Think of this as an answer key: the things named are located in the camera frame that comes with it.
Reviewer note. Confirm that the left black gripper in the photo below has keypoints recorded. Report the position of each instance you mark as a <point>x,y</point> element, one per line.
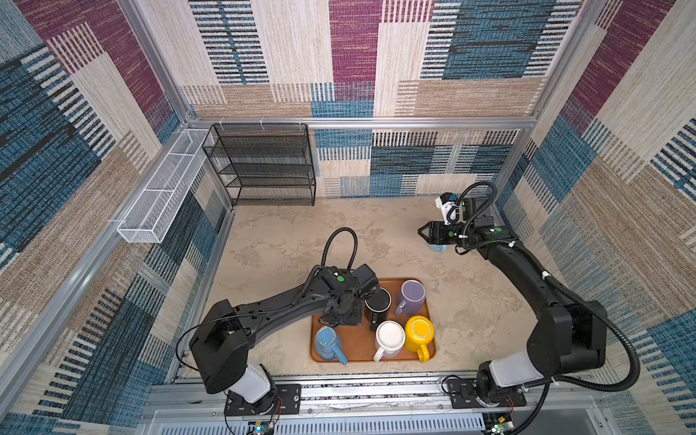
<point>354,320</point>

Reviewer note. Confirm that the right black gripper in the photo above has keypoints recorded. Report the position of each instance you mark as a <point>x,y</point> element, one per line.
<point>435,230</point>

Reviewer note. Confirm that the light blue mug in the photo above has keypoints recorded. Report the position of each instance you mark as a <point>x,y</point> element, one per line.
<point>438,248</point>

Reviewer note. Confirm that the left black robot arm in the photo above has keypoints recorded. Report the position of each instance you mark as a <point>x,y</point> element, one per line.
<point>221,342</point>

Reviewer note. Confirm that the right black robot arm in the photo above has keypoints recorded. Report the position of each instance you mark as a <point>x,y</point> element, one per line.
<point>570,334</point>

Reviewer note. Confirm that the black mug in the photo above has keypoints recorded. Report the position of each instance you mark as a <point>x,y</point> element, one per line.
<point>376,308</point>

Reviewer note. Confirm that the white mug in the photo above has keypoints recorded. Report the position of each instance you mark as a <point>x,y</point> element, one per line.
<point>390,338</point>

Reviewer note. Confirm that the purple mug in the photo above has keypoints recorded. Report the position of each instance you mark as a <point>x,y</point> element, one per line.
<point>411,298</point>

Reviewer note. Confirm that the yellow mug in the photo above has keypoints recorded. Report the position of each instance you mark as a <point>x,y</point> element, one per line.
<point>419,333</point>

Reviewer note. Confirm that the brown plastic tray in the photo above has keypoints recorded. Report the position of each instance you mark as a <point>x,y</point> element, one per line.
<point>358,342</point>

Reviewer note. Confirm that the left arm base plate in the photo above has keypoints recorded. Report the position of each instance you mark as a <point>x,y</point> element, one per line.
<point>283,399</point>

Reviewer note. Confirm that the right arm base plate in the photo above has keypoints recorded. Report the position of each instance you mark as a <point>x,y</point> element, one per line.
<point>464,394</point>

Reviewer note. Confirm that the black wire shelf rack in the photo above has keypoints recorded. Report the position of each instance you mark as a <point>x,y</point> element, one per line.
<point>263,164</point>

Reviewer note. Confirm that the white wire mesh basket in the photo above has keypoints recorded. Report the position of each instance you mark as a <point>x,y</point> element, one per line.
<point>149,219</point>

